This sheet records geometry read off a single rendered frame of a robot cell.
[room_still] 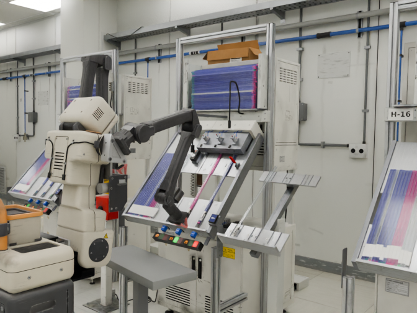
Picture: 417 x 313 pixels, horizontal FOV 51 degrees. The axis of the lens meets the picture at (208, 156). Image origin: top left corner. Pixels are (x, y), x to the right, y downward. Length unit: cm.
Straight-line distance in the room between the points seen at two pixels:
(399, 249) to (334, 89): 235
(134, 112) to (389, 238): 249
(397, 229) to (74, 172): 136
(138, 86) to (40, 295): 249
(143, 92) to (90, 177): 204
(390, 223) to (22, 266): 145
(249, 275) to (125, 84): 192
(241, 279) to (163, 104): 306
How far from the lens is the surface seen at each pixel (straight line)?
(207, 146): 268
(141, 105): 386
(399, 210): 204
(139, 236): 395
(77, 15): 584
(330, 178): 406
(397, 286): 224
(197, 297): 289
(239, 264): 262
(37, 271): 165
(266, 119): 262
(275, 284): 229
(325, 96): 408
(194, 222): 240
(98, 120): 192
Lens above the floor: 123
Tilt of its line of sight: 3 degrees down
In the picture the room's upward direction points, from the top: 1 degrees clockwise
